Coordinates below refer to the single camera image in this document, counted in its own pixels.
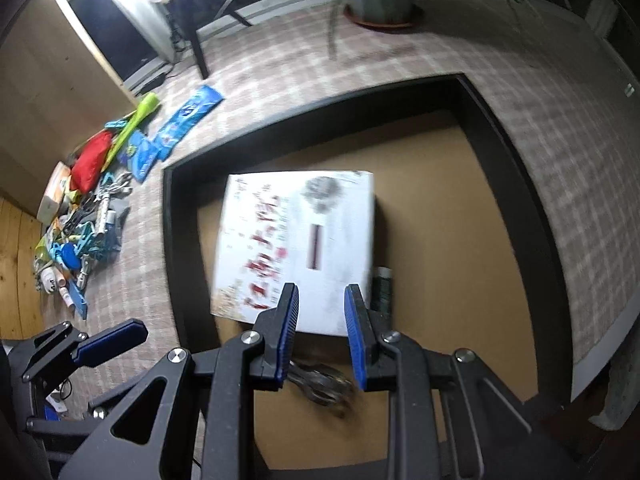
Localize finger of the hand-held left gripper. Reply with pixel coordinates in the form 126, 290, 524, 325
22, 319, 149, 383
27, 375, 151, 436

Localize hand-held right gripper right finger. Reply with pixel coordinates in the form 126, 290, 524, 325
342, 284, 576, 480

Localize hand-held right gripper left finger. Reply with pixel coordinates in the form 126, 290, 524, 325
57, 282, 301, 480

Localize black storage box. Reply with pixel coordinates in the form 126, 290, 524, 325
162, 74, 576, 480

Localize plaid cloth desktop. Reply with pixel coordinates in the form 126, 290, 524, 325
30, 0, 640, 421

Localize flat blue pad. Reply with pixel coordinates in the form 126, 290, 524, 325
66, 280, 89, 321

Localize metal clips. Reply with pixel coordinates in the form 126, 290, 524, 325
287, 360, 356, 413

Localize dark tube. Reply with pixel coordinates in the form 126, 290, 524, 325
372, 266, 396, 321

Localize white printed box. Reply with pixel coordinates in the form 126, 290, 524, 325
210, 170, 376, 338

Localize bunch of teal clips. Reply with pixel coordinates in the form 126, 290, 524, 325
72, 220, 122, 267

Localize pile of metal tools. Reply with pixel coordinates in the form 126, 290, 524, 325
92, 172, 133, 203

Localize cardboard box with white label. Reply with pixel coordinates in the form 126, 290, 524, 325
37, 162, 72, 223

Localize red box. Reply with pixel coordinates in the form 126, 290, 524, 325
70, 130, 114, 194

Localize small blue packet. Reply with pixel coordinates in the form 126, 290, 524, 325
120, 132, 159, 183

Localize green plastic tube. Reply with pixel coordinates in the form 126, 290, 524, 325
102, 92, 161, 168

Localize long blue packet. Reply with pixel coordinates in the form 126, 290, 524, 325
152, 85, 224, 159

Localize beige wooden cabinet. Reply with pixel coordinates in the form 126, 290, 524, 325
0, 0, 138, 221

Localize black table leg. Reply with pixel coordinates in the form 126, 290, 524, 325
172, 0, 211, 80

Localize white framed screen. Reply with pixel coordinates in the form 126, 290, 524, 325
50, 0, 176, 88

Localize brown pot saucer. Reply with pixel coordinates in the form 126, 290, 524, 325
342, 4, 426, 32

